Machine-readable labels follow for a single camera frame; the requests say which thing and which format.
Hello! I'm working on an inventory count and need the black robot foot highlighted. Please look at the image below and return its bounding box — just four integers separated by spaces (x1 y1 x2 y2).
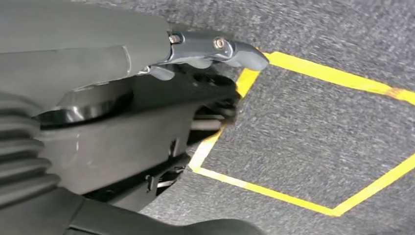
34 65 241 213

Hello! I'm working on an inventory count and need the yellow floor tape square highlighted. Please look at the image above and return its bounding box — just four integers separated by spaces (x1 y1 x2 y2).
188 51 415 217

